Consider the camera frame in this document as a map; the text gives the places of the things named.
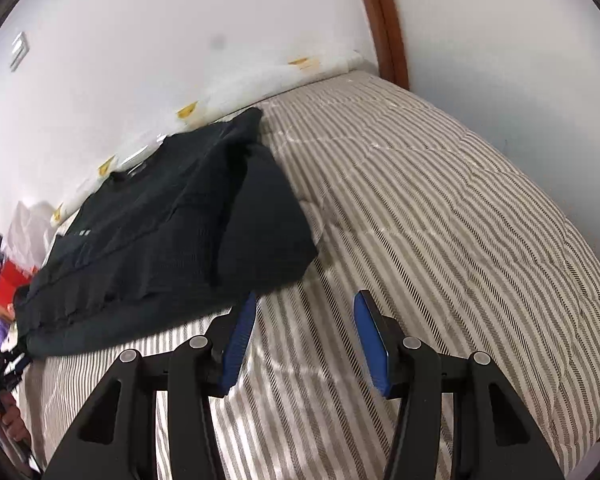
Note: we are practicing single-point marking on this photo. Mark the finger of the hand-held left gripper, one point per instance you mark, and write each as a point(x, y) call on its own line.
point(17, 360)

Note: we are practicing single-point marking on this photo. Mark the person's left hand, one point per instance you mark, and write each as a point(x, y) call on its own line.
point(12, 422)

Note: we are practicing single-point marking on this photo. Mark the black sweatshirt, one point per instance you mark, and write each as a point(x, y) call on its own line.
point(155, 240)

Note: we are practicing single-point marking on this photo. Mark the red paper bag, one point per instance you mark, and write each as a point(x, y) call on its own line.
point(10, 280)

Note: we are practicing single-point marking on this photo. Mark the brown wooden door trim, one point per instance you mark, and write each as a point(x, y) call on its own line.
point(382, 20)

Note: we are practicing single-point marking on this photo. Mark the white pillow yellow pattern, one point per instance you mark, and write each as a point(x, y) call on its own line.
point(260, 85)

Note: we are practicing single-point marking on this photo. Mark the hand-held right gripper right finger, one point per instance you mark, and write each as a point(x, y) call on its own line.
point(372, 342)

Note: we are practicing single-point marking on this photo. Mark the white plastic bag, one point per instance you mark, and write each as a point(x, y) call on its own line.
point(30, 230)

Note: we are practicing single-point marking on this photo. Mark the striped bed quilt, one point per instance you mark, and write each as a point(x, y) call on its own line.
point(430, 210)

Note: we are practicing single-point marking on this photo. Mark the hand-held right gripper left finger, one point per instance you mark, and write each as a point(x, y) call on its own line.
point(239, 342)

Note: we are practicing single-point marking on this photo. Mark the white wall light switch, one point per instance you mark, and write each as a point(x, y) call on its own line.
point(19, 51)

